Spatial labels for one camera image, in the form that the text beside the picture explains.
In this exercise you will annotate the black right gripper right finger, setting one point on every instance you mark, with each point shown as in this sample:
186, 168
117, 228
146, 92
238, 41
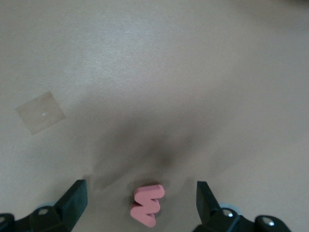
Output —
206, 205

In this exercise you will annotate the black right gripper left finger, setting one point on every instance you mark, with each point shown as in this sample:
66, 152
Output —
77, 203

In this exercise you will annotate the pink foam letter m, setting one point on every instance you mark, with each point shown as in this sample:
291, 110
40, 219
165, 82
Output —
144, 212

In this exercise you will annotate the clear tape patch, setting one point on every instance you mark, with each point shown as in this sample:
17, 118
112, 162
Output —
39, 112

